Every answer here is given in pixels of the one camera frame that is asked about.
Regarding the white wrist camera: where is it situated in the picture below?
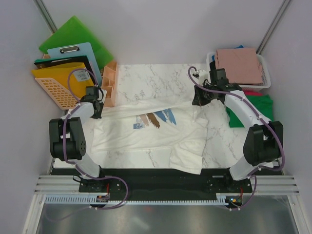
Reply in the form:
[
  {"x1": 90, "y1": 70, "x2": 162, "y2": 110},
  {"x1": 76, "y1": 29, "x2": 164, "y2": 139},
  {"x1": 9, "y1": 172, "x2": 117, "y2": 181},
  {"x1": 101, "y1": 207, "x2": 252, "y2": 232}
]
[
  {"x1": 193, "y1": 70, "x2": 209, "y2": 86},
  {"x1": 98, "y1": 88, "x2": 107, "y2": 103}
]

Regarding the black garment in basket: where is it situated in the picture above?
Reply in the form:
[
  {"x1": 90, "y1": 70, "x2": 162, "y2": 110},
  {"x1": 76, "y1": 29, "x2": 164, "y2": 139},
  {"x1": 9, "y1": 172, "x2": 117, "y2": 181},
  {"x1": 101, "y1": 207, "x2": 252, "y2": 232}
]
[{"x1": 209, "y1": 61, "x2": 216, "y2": 71}]

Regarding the black folder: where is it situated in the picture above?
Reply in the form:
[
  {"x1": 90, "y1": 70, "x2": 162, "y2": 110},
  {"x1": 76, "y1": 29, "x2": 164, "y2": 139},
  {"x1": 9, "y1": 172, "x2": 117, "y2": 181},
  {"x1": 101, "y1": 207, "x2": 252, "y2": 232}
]
[{"x1": 34, "y1": 56, "x2": 97, "y2": 84}]

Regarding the green plastic board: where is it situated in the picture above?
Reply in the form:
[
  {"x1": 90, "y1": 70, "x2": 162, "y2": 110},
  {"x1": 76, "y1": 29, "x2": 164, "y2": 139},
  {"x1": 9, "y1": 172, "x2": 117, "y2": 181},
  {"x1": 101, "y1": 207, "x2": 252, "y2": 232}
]
[{"x1": 39, "y1": 16, "x2": 114, "y2": 69}]

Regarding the green t shirt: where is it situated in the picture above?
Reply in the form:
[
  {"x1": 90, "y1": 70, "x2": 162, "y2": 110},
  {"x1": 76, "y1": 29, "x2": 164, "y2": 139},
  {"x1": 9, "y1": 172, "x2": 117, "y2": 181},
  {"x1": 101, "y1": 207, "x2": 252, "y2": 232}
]
[{"x1": 226, "y1": 93, "x2": 274, "y2": 128}]

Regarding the white printed t shirt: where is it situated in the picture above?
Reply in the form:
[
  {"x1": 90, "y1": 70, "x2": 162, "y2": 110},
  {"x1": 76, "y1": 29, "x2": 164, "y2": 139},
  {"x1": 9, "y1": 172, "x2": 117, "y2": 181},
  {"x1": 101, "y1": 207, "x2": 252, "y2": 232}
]
[{"x1": 91, "y1": 97, "x2": 231, "y2": 176}]

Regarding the white cable duct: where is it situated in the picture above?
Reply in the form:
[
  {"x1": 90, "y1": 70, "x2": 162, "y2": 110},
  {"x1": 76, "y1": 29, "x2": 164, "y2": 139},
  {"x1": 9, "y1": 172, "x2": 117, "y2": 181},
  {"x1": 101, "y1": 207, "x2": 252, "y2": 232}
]
[{"x1": 44, "y1": 193, "x2": 228, "y2": 206}]

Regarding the light blue clipboard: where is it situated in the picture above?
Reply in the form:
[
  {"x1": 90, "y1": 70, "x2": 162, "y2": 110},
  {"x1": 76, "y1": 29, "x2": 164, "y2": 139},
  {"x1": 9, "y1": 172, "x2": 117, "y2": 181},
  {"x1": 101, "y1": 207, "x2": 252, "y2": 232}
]
[{"x1": 47, "y1": 42, "x2": 101, "y2": 84}]

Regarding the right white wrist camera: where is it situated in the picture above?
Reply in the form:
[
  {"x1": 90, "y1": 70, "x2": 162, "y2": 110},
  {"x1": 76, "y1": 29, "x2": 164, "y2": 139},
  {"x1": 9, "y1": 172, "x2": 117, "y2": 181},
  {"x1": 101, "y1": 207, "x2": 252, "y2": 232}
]
[{"x1": 193, "y1": 70, "x2": 209, "y2": 86}]

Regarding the yellow folder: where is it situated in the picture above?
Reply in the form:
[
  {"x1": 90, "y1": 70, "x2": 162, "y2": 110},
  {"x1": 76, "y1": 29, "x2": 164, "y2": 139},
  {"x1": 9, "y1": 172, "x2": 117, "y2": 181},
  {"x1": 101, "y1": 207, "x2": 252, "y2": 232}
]
[{"x1": 32, "y1": 62, "x2": 94, "y2": 98}]

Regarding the peach compartment organizer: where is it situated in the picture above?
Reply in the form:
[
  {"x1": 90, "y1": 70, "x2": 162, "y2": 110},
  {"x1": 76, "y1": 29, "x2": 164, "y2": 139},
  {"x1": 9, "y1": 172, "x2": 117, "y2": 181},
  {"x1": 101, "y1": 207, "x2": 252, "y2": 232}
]
[{"x1": 101, "y1": 60, "x2": 118, "y2": 108}]

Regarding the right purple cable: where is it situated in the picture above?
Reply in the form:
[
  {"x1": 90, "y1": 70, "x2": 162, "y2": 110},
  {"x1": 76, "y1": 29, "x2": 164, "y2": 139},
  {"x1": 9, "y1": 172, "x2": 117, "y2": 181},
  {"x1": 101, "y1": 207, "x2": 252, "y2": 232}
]
[{"x1": 188, "y1": 66, "x2": 286, "y2": 212}]

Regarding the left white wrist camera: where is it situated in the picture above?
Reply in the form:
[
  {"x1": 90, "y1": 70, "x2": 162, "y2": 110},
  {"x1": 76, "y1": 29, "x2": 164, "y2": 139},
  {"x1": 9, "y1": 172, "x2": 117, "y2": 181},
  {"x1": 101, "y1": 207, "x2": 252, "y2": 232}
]
[{"x1": 98, "y1": 88, "x2": 107, "y2": 103}]

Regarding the orange mesh file holder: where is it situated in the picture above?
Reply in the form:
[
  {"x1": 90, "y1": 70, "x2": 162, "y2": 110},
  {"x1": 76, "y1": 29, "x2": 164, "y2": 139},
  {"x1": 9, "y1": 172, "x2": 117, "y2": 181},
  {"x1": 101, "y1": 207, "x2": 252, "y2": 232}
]
[{"x1": 35, "y1": 54, "x2": 101, "y2": 110}]

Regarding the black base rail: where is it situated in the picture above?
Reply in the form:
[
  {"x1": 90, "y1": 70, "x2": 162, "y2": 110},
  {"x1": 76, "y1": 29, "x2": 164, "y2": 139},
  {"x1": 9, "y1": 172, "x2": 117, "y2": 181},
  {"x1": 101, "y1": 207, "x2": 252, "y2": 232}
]
[{"x1": 78, "y1": 167, "x2": 283, "y2": 202}]

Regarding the pink folded t shirt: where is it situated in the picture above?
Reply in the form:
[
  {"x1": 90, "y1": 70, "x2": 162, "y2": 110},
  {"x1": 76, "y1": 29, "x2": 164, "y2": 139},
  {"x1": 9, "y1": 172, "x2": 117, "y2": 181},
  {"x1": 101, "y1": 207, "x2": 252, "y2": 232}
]
[{"x1": 215, "y1": 47, "x2": 263, "y2": 84}]

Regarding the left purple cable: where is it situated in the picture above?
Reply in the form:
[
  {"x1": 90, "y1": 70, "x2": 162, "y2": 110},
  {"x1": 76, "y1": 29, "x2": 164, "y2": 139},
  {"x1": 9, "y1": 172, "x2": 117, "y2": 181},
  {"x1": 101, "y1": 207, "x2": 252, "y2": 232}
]
[{"x1": 62, "y1": 69, "x2": 130, "y2": 210}]

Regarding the red t shirt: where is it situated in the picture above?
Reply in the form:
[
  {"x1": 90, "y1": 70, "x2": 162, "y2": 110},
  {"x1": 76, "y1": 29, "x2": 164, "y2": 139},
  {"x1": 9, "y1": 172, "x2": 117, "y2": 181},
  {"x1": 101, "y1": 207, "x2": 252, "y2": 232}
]
[{"x1": 244, "y1": 90, "x2": 263, "y2": 96}]

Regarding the white laundry basket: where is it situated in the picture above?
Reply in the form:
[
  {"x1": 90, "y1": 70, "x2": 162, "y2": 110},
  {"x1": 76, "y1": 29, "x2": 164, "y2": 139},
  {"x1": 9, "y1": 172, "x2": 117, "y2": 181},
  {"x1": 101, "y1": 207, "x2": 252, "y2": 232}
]
[{"x1": 206, "y1": 50, "x2": 272, "y2": 90}]

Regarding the purple cable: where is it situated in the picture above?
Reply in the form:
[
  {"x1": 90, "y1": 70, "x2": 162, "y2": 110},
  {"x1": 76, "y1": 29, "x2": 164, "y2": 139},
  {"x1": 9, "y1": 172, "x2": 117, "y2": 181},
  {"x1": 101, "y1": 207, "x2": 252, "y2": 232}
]
[
  {"x1": 188, "y1": 66, "x2": 286, "y2": 212},
  {"x1": 62, "y1": 69, "x2": 130, "y2": 210}
]

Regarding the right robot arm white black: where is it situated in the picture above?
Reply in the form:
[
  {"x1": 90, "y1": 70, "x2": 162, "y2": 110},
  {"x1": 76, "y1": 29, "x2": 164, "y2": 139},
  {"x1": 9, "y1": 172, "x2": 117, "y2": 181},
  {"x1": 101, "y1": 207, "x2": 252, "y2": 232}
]
[{"x1": 188, "y1": 66, "x2": 285, "y2": 192}]

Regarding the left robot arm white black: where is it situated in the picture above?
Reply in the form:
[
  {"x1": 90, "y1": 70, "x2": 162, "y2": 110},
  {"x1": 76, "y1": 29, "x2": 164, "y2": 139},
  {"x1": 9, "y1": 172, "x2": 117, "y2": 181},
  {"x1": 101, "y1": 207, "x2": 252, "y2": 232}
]
[{"x1": 49, "y1": 86, "x2": 107, "y2": 192}]

